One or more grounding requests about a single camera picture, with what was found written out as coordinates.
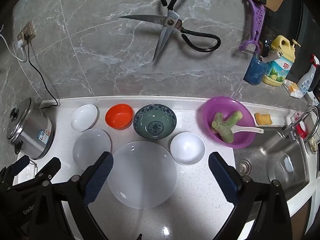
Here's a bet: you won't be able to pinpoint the small white plate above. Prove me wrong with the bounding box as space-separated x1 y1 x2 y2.
70 104 98 132

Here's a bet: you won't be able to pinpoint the yellow dish soap bottle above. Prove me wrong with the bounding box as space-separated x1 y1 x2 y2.
262 35 300 87

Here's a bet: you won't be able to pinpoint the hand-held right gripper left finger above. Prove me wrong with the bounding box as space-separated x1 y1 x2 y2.
41 151 114 240

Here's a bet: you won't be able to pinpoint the medium white plate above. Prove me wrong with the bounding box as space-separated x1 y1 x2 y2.
72 128 112 172

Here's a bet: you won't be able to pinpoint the white orange packet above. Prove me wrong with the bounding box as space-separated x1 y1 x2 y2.
282 79 302 98

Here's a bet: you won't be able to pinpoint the blue cup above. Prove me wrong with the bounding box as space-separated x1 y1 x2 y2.
244 52 269 86

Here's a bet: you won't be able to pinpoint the purple plastic basin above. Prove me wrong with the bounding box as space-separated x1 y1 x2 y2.
201 96 257 148

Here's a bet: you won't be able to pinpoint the white charger cable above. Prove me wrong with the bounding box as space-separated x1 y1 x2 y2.
0 24 27 62

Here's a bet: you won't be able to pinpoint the steel rice cooker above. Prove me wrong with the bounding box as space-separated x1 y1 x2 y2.
6 97 55 160

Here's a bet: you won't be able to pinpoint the white bowl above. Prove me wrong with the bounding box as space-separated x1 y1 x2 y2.
170 132 205 166

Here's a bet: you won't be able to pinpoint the steel faucet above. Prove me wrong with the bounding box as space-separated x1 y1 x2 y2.
282 106 320 145

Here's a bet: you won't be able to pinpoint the large white plate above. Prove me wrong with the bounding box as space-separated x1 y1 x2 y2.
107 140 177 209

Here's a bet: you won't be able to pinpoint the sink drain strainer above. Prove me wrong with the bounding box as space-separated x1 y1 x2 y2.
238 160 252 175

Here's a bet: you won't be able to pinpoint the wall socket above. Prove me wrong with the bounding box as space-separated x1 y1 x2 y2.
17 21 36 47

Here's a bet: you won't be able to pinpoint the white plastic container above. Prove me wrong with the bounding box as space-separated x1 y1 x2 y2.
15 160 38 183

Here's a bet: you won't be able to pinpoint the steel sink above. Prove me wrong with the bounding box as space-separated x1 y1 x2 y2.
234 120 310 200

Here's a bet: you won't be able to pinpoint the white spoon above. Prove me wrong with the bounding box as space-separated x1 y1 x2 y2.
230 126 264 134

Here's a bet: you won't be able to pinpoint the black power cable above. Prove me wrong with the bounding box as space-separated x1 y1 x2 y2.
24 31 60 110

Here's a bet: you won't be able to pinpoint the white spray bottle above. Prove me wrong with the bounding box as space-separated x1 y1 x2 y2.
297 54 320 98

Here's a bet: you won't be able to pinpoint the clear glass bowl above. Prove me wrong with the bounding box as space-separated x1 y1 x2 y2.
269 152 295 183

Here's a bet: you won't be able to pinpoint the black handled scissors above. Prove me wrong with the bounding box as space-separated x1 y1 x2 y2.
118 0 222 63

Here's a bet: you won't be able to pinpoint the purple vegetable peeler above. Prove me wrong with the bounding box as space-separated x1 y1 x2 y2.
239 0 266 54

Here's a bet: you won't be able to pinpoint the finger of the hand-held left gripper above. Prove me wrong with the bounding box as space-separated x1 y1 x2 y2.
0 154 30 181
37 157 62 183

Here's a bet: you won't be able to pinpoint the yellow sponge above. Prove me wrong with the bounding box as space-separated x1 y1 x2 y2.
254 113 272 126

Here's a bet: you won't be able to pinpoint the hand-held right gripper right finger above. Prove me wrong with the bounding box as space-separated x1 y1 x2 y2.
208 152 298 240

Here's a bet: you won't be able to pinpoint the green vegetable stem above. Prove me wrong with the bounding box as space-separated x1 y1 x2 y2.
211 112 235 145
225 110 243 128

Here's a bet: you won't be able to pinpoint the red white small object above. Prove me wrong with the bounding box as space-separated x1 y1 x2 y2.
290 112 309 139

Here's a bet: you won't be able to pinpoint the orange plastic bowl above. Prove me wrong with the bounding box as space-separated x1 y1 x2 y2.
105 103 134 130

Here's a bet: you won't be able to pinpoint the blue patterned ceramic bowl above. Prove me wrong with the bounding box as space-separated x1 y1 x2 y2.
133 104 177 140

